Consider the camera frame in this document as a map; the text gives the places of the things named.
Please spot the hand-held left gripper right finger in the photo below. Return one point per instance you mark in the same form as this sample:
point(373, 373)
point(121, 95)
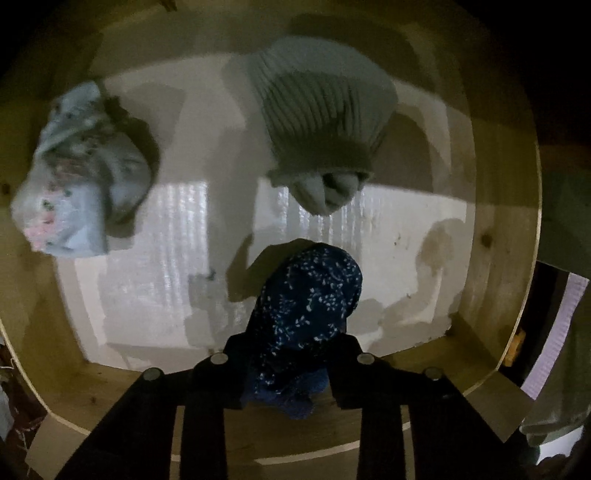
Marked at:
point(346, 374)

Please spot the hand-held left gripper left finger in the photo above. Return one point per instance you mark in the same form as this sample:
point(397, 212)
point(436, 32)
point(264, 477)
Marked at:
point(235, 369)

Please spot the dark blue patterned underwear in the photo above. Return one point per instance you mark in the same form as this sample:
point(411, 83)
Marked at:
point(309, 300)

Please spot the wooden drawer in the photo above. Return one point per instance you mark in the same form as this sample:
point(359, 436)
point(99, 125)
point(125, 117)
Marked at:
point(485, 184)

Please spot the light blue floral underwear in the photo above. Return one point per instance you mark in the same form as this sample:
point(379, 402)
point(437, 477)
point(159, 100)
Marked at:
point(78, 184)

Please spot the grey ribbed underwear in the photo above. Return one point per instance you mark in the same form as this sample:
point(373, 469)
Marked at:
point(323, 115)

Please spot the white drawer liner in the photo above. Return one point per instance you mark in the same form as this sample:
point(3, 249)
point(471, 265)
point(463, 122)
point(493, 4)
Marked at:
point(184, 277)

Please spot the lilac cloth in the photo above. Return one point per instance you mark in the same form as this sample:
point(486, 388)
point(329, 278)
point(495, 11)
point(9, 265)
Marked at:
point(554, 332)

